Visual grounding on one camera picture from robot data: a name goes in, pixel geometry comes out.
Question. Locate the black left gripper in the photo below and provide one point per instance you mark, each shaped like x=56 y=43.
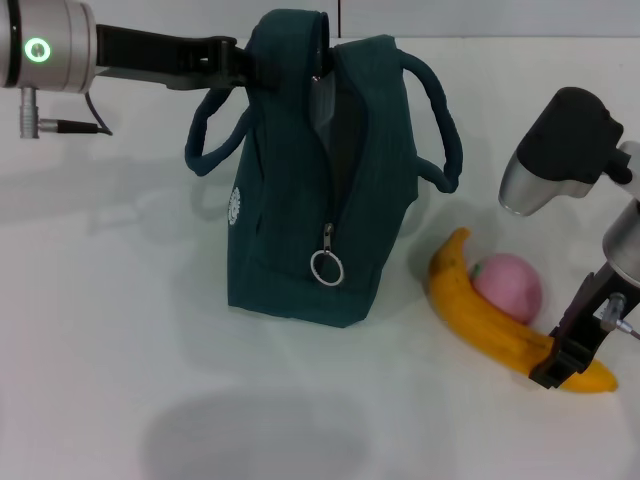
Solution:
x=145 y=57

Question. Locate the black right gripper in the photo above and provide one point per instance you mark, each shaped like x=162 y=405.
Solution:
x=587 y=315

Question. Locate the pink peach toy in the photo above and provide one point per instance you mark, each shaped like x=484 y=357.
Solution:
x=510 y=290

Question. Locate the yellow banana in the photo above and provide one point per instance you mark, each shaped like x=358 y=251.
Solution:
x=470 y=320

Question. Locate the dark blue fabric bag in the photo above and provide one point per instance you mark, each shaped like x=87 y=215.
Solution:
x=290 y=200

